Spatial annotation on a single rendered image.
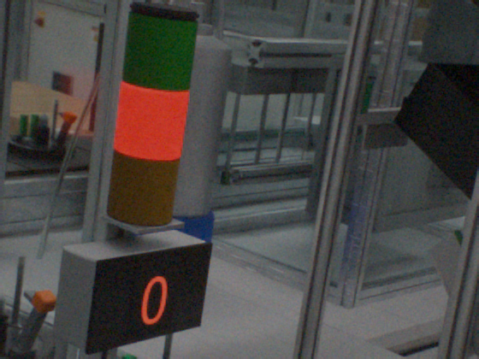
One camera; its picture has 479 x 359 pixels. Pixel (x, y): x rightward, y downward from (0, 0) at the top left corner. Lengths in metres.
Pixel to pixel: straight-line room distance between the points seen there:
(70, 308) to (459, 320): 0.45
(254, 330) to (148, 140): 1.06
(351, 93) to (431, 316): 0.96
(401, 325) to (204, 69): 0.57
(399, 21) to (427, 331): 0.54
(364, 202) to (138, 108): 1.20
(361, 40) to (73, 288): 0.48
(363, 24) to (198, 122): 0.70
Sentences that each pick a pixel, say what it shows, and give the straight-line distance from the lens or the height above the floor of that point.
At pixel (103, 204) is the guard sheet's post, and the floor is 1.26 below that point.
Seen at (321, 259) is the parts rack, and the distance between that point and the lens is 1.22.
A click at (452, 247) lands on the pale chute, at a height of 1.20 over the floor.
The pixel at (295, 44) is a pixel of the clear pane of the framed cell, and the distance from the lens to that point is 2.08.
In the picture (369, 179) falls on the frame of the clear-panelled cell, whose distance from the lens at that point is 1.98.
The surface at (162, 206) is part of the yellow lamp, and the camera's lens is 0.83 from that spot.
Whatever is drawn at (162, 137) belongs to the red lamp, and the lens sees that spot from 0.82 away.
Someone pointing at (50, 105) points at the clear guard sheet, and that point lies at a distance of 0.81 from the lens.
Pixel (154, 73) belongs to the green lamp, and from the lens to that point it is 0.81.
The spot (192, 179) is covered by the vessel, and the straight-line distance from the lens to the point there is 1.85.
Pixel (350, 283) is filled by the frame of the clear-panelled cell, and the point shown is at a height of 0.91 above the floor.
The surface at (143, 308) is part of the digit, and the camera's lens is 0.85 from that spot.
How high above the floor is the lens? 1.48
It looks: 15 degrees down
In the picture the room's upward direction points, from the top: 8 degrees clockwise
